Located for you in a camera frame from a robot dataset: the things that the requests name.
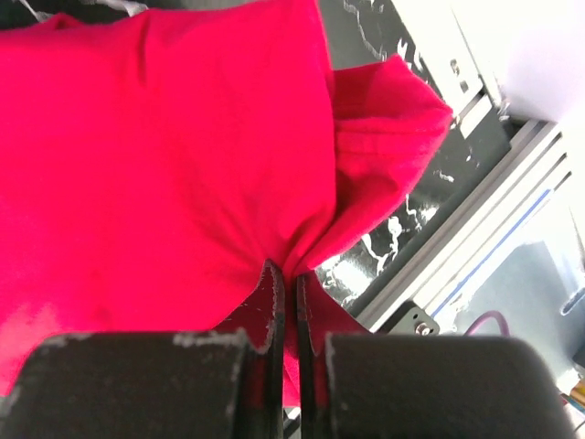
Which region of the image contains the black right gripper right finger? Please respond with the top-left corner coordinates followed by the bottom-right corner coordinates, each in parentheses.
top-left (295, 275), bottom-right (571, 438)

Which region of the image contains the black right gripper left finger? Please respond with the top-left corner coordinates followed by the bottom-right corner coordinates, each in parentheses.
top-left (1, 262), bottom-right (285, 438)

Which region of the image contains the crimson red t shirt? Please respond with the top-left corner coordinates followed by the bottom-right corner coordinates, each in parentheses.
top-left (1, 1), bottom-right (452, 394)

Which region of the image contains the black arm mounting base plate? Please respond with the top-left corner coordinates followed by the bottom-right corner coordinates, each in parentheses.
top-left (378, 301), bottom-right (440, 337)

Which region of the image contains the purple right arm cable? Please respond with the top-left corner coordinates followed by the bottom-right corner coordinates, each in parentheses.
top-left (465, 310), bottom-right (511, 337)

